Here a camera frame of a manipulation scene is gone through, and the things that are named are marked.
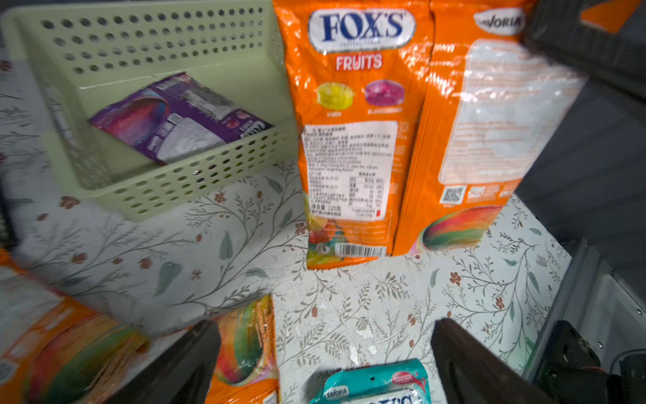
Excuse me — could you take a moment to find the teal Fox's candy bag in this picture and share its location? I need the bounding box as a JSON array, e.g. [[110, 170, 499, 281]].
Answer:
[[311, 360, 432, 404]]

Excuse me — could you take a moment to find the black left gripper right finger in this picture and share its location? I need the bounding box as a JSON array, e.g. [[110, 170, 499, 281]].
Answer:
[[431, 318, 553, 404]]

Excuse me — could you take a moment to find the purple candy bag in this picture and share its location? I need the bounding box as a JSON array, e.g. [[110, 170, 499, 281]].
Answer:
[[89, 72, 274, 164]]

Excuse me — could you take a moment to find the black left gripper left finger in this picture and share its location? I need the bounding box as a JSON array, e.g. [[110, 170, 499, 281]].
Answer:
[[107, 320, 221, 403]]

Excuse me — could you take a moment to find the light green plastic basket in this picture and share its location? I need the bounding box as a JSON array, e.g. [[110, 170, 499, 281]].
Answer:
[[1, 1, 298, 222]]

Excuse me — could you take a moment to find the orange Fox's fruits candy bag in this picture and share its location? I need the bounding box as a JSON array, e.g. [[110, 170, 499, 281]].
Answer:
[[274, 1, 434, 269]]

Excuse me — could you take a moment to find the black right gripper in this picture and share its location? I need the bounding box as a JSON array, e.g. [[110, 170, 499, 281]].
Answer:
[[523, 1, 645, 96]]

